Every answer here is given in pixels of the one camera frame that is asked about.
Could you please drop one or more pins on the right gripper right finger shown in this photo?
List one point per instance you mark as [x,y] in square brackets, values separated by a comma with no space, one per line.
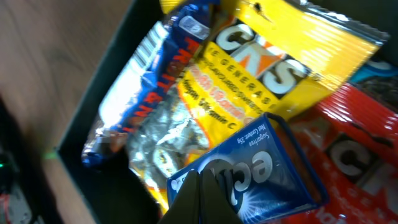
[214,206]

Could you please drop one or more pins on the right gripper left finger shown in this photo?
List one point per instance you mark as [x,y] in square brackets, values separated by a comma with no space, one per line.
[186,206]

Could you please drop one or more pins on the blue Eclipse mint tin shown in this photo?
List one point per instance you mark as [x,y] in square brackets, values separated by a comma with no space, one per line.
[267,174]

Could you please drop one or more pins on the red Hacks candy bag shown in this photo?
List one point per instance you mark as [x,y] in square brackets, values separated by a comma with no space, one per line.
[350,140]

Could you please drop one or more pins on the yellow Hacks candy bag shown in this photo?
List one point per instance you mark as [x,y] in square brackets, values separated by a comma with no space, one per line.
[211,78]

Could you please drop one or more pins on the dark blue chocolate bar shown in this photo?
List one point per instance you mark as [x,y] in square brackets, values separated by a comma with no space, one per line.
[149,87]

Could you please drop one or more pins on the blue Oreo cookie pack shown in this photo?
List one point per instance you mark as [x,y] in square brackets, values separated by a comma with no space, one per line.
[378,79]

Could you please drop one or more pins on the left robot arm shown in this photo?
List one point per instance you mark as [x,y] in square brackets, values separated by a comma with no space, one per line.
[25,194]

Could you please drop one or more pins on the dark green open box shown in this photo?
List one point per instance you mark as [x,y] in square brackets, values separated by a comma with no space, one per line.
[102,93]

